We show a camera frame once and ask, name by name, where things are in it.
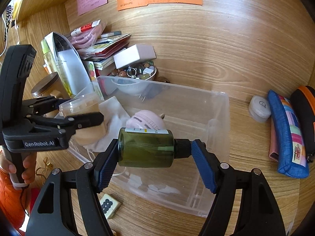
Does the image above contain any beige drink cup with lid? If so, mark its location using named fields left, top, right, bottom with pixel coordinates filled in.
left=59, top=92, right=107, bottom=146

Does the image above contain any white drawstring cloth pouch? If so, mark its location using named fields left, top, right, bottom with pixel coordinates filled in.
left=84, top=96, right=130, bottom=161

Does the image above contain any mahjong tile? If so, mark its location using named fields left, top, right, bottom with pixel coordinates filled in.
left=100, top=193, right=122, bottom=219

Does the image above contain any dark green glass bottle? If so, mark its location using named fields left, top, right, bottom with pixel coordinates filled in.
left=118, top=127, right=191, bottom=168

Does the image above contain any pink round compact case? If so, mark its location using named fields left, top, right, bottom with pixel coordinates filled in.
left=125, top=110, right=167, bottom=129

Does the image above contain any left hand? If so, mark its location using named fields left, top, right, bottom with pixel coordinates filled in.
left=1, top=151, right=37, bottom=184

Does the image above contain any brown ceramic mug with lid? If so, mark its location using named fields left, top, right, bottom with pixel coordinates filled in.
left=30, top=71, right=71, bottom=118

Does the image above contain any gourd charm with tassel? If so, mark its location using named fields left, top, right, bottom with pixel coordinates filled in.
left=35, top=157, right=54, bottom=181

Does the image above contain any fruit pattern box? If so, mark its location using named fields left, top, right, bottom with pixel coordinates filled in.
left=82, top=60, right=97, bottom=82

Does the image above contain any blue colourful pencil pouch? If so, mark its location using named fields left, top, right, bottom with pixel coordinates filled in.
left=268, top=90, right=309, bottom=179

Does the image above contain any green cap lotion bottle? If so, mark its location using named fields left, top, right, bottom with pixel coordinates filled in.
left=41, top=39, right=72, bottom=97

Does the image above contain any stack of booklets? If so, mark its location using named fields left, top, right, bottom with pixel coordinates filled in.
left=77, top=34, right=131, bottom=70

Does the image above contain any small bowl of trinkets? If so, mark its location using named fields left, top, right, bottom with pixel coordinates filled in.
left=111, top=61, right=158, bottom=96

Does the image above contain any red white marker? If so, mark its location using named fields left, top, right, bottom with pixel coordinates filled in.
left=70, top=20, right=101, bottom=37

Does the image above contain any white rectangular box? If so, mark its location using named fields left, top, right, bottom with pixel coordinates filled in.
left=114, top=44, right=157, bottom=69

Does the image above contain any small round white jar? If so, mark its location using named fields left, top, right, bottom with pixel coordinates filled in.
left=248, top=95, right=271, bottom=123

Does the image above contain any clear plastic storage bin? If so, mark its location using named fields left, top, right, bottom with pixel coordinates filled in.
left=82, top=76, right=230, bottom=217

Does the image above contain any black orange zip case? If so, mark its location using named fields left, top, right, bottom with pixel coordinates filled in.
left=290, top=86, right=315, bottom=162

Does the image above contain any white charging cable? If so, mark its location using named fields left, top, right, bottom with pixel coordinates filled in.
left=0, top=4, right=20, bottom=57

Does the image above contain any pink cable in bag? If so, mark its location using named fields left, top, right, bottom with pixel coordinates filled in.
left=67, top=23, right=107, bottom=49

